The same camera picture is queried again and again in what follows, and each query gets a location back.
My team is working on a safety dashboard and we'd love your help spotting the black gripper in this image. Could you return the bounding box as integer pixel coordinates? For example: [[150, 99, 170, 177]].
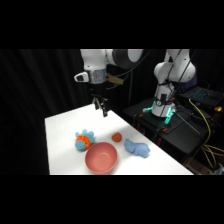
[[88, 81, 110, 118]]

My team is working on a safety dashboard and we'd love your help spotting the red ball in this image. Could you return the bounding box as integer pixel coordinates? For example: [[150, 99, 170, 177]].
[[111, 132, 123, 143]]

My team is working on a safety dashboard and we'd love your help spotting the pink bowl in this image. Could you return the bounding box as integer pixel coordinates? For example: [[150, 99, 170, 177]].
[[84, 141, 119, 175]]

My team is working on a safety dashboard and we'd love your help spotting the blue orange plush toy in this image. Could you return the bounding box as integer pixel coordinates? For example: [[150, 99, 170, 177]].
[[74, 128, 97, 151]]

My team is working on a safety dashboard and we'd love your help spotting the blue fluffy cloth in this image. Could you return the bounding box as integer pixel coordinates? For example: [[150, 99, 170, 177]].
[[123, 138, 151, 159]]

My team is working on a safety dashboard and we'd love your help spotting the black curtain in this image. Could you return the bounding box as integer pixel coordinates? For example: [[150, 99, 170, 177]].
[[0, 49, 224, 176]]

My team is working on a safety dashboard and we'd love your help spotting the black robot stand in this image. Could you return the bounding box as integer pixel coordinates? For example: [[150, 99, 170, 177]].
[[123, 97, 224, 165]]

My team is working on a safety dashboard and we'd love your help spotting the black laptop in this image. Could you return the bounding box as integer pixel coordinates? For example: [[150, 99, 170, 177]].
[[180, 85, 224, 110]]

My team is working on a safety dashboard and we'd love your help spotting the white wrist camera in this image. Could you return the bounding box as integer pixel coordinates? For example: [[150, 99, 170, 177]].
[[73, 71, 90, 83]]

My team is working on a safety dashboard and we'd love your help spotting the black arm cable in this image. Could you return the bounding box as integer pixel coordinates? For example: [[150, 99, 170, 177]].
[[107, 49, 153, 88]]

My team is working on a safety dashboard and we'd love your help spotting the yellow cable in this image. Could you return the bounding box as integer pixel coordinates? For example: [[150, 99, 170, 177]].
[[187, 97, 224, 170]]

